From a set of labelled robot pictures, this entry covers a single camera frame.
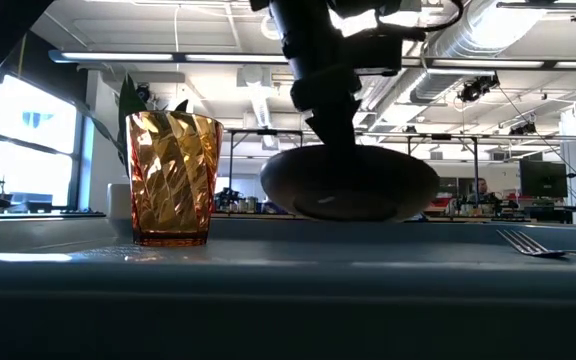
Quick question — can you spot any long ceiling light strip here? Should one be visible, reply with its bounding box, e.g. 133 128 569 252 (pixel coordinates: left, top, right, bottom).
48 49 289 65
401 56 576 72

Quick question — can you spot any black cable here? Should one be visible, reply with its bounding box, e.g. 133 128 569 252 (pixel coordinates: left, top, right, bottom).
375 0 465 35

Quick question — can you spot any black ceiling-mounted camera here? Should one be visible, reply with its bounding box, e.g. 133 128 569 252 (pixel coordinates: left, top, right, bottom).
456 73 501 104

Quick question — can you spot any white plant pot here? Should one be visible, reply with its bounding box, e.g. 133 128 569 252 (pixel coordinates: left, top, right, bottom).
106 182 133 220

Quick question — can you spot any black computer monitor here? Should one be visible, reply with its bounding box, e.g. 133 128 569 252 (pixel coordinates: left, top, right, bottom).
519 158 569 199

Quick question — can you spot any green snake plant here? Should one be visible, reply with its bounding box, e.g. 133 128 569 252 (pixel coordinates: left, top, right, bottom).
75 73 190 176

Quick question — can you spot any silver ceiling air duct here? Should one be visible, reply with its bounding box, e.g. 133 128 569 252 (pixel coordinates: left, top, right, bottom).
407 0 549 104

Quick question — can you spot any metal fork with wooden handle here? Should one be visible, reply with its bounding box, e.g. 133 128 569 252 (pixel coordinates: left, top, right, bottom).
496 228 576 261

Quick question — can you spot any black metal table frame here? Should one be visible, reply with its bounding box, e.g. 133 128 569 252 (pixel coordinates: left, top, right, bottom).
225 128 304 192

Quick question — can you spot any amber faceted glass cup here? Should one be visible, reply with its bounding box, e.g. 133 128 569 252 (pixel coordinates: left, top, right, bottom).
125 110 224 248

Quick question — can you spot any person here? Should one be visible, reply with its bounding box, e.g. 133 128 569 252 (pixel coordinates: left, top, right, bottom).
472 177 492 202

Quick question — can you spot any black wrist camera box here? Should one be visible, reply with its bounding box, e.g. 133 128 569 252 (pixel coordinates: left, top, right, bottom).
340 24 427 77

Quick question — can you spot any large bright window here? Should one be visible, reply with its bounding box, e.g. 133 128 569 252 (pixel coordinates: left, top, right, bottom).
0 74 82 209

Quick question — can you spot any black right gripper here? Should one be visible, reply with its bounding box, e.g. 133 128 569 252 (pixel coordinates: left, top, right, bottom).
287 59 364 150

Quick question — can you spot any black round plate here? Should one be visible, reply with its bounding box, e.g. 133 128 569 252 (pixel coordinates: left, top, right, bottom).
259 143 441 223

